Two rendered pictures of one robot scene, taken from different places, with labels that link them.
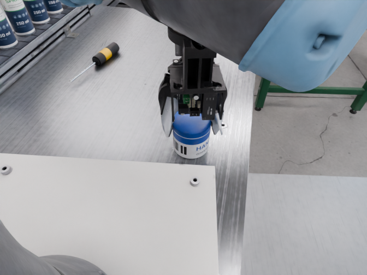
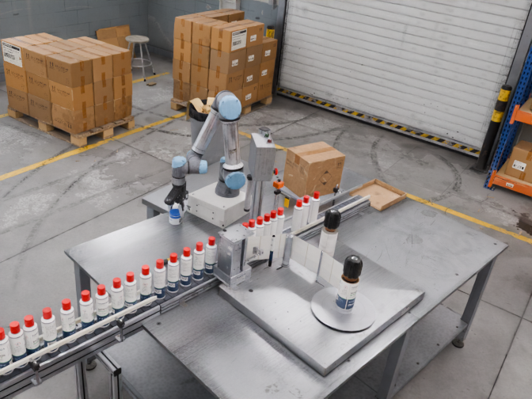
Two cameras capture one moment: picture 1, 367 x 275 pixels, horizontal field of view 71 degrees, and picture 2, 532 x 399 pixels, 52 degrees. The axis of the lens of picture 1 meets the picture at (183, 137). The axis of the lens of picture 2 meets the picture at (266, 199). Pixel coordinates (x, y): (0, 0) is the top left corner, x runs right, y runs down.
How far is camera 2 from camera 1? 3.25 m
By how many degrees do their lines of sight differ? 99
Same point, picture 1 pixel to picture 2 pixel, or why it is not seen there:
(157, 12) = not seen: hidden behind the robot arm
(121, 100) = (181, 242)
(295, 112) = not seen: outside the picture
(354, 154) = not seen: outside the picture
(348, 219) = (161, 198)
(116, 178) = (206, 199)
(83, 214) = (214, 198)
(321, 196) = (160, 202)
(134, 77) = (167, 248)
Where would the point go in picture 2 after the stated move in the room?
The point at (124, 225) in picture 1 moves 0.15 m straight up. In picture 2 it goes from (209, 195) to (210, 172)
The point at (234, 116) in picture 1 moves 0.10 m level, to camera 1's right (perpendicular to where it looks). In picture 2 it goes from (152, 222) to (139, 215)
